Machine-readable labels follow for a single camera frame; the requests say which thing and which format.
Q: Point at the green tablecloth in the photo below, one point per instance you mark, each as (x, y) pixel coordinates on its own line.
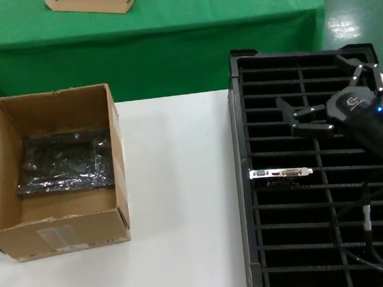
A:
(171, 36)

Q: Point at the bagged graphics card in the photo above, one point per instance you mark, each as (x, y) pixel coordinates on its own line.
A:
(65, 168)

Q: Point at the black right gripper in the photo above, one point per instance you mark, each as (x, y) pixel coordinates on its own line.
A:
(357, 112)

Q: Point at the flat folded cardboard piece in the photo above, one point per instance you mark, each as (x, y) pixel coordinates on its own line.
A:
(86, 3)

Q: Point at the brown cardboard box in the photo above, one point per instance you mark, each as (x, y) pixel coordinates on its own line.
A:
(63, 234)

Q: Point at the bare graphics card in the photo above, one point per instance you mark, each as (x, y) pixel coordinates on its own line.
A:
(279, 173)

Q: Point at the black slotted plastic container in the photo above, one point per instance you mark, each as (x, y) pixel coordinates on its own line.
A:
(245, 212)

